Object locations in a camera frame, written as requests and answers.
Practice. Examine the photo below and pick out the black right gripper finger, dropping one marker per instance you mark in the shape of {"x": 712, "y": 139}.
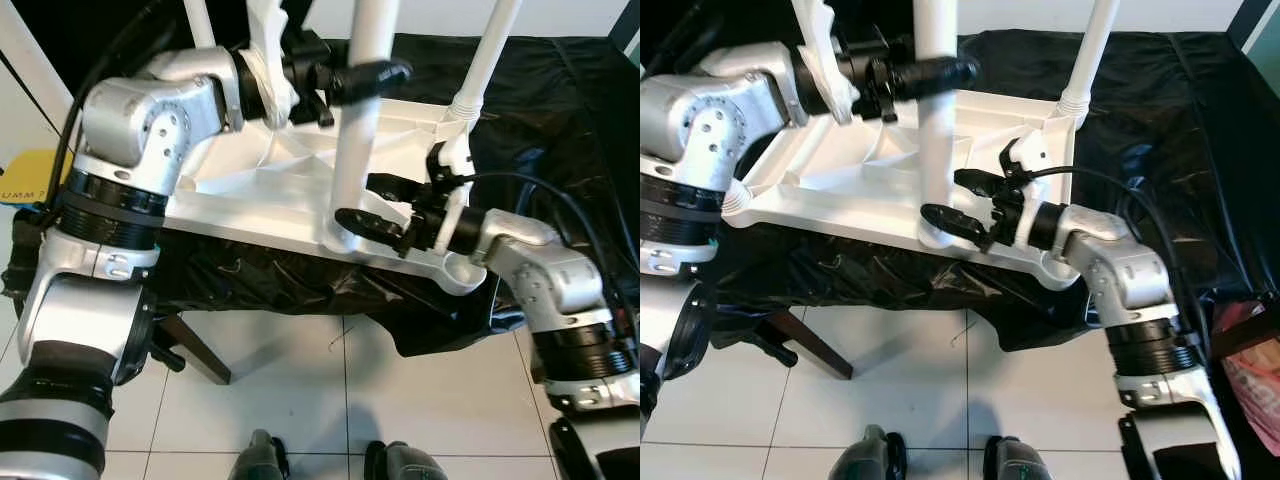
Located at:
{"x": 955, "y": 222}
{"x": 395, "y": 185}
{"x": 980, "y": 181}
{"x": 370, "y": 226}

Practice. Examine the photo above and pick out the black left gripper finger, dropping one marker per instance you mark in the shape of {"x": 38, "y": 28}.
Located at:
{"x": 935, "y": 78}
{"x": 370, "y": 82}

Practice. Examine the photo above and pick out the white plastic table top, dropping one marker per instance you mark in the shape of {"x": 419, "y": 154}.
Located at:
{"x": 260, "y": 210}
{"x": 830, "y": 200}

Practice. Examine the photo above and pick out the black plastic table cloth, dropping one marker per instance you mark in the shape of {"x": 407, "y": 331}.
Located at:
{"x": 1180, "y": 120}
{"x": 560, "y": 100}

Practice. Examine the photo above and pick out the dark brown wooden beam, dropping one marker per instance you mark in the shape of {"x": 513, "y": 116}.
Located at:
{"x": 200, "y": 350}
{"x": 815, "y": 345}

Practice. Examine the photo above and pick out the grey robot right foot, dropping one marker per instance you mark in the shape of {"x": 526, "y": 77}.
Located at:
{"x": 405, "y": 465}
{"x": 1018, "y": 462}

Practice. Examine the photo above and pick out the grey robot foot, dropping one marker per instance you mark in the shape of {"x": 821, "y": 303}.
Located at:
{"x": 868, "y": 455}
{"x": 1018, "y": 462}
{"x": 260, "y": 460}
{"x": 405, "y": 465}

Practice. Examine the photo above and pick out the grey robot left foot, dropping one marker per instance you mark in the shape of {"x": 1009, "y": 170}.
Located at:
{"x": 260, "y": 460}
{"x": 868, "y": 455}

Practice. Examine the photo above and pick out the pink plastic bag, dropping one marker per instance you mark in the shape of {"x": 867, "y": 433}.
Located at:
{"x": 1255, "y": 370}

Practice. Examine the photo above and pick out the yellow box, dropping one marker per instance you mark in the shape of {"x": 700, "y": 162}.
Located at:
{"x": 30, "y": 172}

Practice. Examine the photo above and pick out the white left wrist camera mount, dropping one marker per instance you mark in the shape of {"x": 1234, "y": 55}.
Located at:
{"x": 270, "y": 90}
{"x": 830, "y": 85}

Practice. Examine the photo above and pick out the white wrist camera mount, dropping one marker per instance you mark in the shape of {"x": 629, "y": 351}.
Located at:
{"x": 1040, "y": 185}
{"x": 270, "y": 90}
{"x": 830, "y": 85}
{"x": 458, "y": 190}

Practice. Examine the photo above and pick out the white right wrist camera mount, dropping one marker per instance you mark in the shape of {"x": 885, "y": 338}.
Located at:
{"x": 1040, "y": 185}
{"x": 458, "y": 190}

